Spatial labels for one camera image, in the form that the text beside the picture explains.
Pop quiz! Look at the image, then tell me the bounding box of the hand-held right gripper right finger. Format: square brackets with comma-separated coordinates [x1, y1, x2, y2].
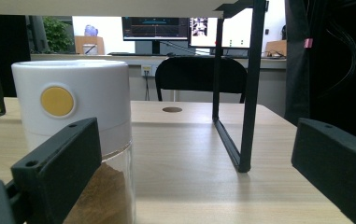
[291, 118, 356, 224]

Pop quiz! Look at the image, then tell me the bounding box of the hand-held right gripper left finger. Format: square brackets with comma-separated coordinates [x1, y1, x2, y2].
[10, 117, 103, 224]

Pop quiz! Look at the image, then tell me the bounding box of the white lid glass jar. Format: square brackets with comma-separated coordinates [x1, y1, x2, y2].
[11, 59, 136, 224]

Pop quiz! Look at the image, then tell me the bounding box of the black low shelf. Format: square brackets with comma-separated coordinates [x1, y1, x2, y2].
[0, 0, 268, 174]

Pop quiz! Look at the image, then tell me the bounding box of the white bucket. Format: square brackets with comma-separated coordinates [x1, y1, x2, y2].
[82, 44, 99, 56]

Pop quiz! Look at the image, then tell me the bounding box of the brown cardboard box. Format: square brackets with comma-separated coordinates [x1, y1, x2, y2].
[74, 35, 106, 56]
[263, 39, 288, 59]

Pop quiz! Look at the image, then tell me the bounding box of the green potted plant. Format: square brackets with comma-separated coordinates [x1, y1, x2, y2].
[42, 17, 75, 54]

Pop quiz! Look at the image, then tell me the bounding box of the black keyboard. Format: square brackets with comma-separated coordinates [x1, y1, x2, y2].
[107, 51, 168, 57]

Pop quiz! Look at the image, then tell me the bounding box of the purple bag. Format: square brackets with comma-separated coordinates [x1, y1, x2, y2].
[84, 24, 100, 37]

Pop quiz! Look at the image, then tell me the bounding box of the black folding chair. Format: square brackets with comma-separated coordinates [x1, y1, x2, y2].
[154, 56, 249, 104]

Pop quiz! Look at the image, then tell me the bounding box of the dark screen computer monitor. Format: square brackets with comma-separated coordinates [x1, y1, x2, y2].
[121, 17, 190, 55]

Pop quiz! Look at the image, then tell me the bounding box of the bright screen computer monitor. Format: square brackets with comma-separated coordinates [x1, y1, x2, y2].
[188, 8, 254, 49]

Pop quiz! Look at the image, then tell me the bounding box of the black power cable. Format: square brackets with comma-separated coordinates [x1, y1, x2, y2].
[144, 74, 151, 102]

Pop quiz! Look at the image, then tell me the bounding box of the white wall outlet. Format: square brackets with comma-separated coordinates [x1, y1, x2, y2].
[140, 64, 153, 77]

